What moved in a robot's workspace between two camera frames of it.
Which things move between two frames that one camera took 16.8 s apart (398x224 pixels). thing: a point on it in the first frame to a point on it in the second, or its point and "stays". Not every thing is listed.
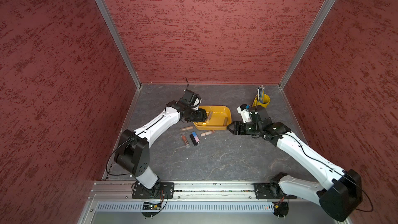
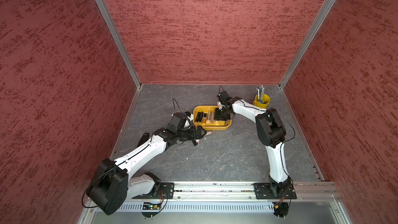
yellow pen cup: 266,101 stays
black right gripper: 238,125 to 218,116
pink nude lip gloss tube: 205,134 stays
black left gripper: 200,117 to 199,136
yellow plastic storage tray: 221,118 stays
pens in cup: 260,93 stays
